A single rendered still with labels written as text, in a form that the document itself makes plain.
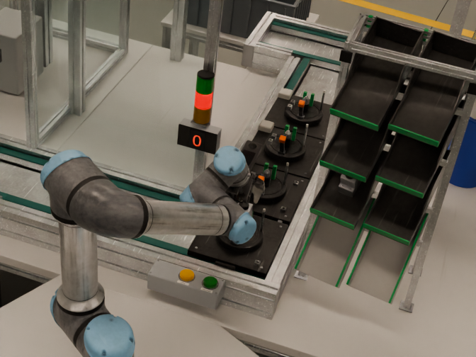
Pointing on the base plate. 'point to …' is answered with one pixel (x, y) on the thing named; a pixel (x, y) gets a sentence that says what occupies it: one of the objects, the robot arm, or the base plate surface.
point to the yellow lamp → (200, 116)
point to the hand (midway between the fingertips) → (247, 184)
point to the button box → (195, 291)
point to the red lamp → (202, 102)
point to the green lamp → (205, 86)
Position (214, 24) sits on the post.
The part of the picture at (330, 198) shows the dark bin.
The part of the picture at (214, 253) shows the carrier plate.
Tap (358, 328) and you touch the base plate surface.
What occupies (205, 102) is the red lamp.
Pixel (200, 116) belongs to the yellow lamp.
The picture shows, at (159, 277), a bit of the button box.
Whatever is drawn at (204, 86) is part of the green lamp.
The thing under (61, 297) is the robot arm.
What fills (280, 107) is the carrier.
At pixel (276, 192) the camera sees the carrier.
